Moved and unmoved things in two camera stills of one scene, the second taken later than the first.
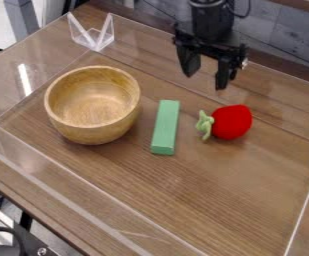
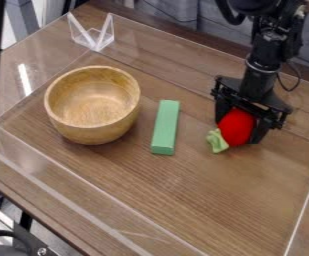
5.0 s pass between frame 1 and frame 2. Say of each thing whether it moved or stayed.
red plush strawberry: moved
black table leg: stayed
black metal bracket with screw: stayed
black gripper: moved
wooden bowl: stayed
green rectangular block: stayed
